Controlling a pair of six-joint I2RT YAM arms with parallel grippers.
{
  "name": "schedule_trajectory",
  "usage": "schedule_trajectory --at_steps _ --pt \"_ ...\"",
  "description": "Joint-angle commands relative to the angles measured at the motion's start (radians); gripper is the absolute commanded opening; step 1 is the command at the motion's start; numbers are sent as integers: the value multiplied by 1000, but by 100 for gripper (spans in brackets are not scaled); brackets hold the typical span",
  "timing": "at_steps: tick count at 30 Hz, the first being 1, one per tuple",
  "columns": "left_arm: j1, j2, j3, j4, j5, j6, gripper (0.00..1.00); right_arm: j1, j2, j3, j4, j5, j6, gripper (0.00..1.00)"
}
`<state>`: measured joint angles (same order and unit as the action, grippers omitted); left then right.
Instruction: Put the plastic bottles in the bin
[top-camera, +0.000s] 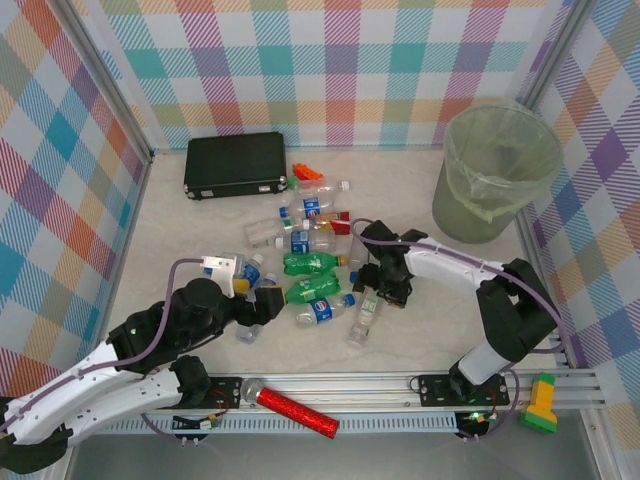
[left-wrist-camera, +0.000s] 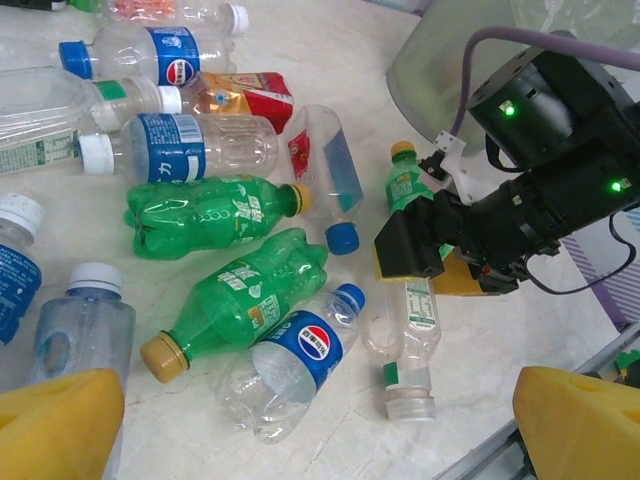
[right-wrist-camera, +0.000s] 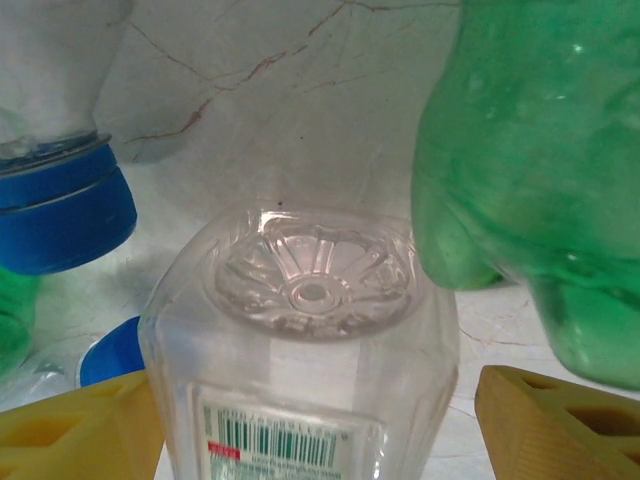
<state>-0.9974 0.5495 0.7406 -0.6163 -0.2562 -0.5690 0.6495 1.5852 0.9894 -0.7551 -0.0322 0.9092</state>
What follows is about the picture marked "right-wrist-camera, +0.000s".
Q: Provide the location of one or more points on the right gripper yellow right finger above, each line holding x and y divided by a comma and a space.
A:
560, 435

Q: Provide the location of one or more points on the green bottle yellow cap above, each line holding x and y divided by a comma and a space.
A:
15, 320
525, 150

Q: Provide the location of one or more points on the pale label bottle blue cap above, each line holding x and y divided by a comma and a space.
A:
60, 220

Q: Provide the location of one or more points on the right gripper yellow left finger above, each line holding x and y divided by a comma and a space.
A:
65, 435

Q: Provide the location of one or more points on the Pepsi label bottle blue cap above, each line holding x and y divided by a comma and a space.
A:
112, 355

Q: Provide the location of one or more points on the clear bottle green barcode label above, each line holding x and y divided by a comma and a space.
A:
300, 360

